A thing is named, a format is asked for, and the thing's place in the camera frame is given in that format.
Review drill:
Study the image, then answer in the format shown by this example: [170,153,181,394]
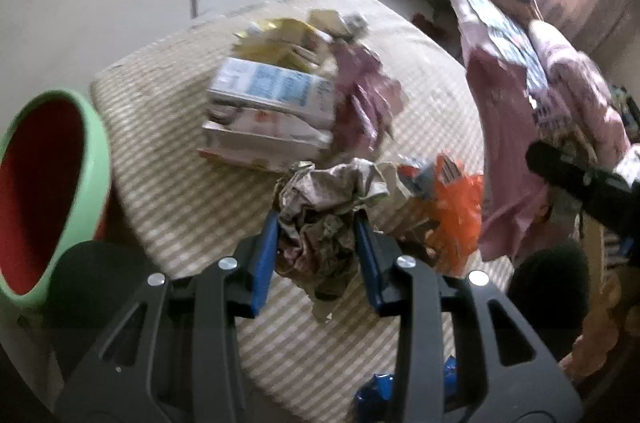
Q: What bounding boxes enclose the red bin with green rim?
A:
[1,90,112,310]

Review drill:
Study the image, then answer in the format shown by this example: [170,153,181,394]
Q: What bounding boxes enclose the brown paper wad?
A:
[273,158,392,303]

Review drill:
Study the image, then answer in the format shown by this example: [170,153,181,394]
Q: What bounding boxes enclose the striped woven table mat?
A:
[90,0,484,422]

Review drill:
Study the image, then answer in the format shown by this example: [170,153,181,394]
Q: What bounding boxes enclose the pink quilt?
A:
[528,20,631,170]

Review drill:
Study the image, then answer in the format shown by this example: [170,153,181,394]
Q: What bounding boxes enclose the pink wrapper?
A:
[331,41,406,161]

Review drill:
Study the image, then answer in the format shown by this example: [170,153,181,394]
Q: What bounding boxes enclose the blue white milk carton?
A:
[207,57,335,131]

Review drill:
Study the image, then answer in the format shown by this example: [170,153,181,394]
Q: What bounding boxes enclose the white strawberry carton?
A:
[200,105,333,173]

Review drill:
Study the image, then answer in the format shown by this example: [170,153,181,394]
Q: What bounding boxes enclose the beige silver wrapper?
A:
[308,9,369,43]

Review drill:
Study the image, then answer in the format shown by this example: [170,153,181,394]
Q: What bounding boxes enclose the orange plastic bag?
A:
[425,154,484,277]

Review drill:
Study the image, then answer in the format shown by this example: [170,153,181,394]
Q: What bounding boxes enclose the bed with plaid sheet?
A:
[434,0,637,264]

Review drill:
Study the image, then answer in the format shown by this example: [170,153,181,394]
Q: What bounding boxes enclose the yellow crushed carton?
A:
[231,18,332,73]

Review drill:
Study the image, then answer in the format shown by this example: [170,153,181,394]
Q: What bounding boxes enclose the red slippers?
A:
[411,13,449,44]

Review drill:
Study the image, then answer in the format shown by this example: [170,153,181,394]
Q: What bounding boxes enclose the white wall socket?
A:
[190,0,215,19]

